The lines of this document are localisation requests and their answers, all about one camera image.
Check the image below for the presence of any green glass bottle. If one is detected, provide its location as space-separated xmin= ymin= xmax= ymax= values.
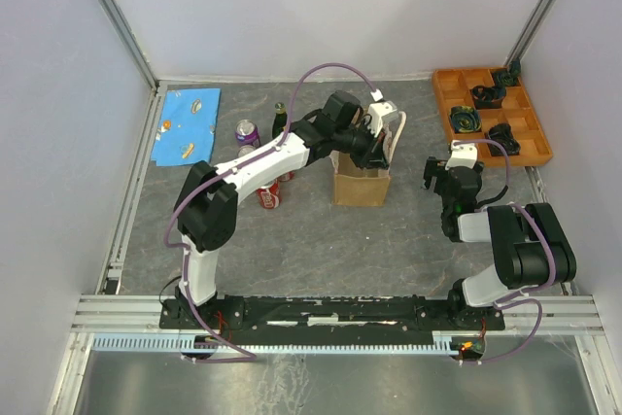
xmin=271 ymin=102 xmax=288 ymax=139

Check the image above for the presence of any purple soda can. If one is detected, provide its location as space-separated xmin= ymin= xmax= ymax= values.
xmin=235 ymin=120 xmax=261 ymax=148
xmin=237 ymin=145 xmax=257 ymax=157

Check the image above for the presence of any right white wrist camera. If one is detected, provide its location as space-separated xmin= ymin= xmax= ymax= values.
xmin=445 ymin=140 xmax=478 ymax=170

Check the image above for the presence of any rolled black sock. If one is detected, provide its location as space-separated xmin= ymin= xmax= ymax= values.
xmin=486 ymin=122 xmax=521 ymax=156

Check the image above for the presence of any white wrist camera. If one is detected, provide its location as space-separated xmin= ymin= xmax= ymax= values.
xmin=445 ymin=140 xmax=478 ymax=170
xmin=367 ymin=89 xmax=399 ymax=137

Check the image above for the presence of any red soda can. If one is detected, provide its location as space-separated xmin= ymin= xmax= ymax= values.
xmin=278 ymin=171 xmax=294 ymax=182

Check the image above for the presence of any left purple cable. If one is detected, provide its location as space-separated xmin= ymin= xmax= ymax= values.
xmin=164 ymin=62 xmax=383 ymax=364

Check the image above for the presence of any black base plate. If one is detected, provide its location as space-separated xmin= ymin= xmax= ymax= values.
xmin=159 ymin=292 xmax=505 ymax=347

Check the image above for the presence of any blue patterned cloth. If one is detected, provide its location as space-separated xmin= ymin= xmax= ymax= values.
xmin=151 ymin=87 xmax=221 ymax=167

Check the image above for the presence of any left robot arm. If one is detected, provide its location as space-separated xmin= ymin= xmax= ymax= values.
xmin=174 ymin=91 xmax=398 ymax=328

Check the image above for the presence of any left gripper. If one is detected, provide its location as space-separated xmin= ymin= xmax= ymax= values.
xmin=333 ymin=119 xmax=389 ymax=171

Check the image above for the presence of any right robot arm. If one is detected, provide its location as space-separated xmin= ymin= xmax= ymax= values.
xmin=423 ymin=156 xmax=577 ymax=329

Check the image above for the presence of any silver top soda can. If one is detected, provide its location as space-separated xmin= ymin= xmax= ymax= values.
xmin=256 ymin=179 xmax=281 ymax=210

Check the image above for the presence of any aluminium frame rail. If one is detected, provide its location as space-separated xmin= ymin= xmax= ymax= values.
xmin=71 ymin=295 xmax=604 ymax=335

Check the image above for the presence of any rolled blue yellow sock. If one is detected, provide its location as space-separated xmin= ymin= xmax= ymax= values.
xmin=449 ymin=106 xmax=482 ymax=134

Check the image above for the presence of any orange wooden divider tray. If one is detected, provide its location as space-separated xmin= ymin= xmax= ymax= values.
xmin=432 ymin=67 xmax=553 ymax=167

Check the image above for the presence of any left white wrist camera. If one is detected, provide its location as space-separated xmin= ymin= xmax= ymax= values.
xmin=367 ymin=89 xmax=399 ymax=137

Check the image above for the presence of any rolled dark sock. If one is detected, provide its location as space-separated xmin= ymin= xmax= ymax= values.
xmin=491 ymin=58 xmax=522 ymax=87
xmin=470 ymin=86 xmax=506 ymax=110

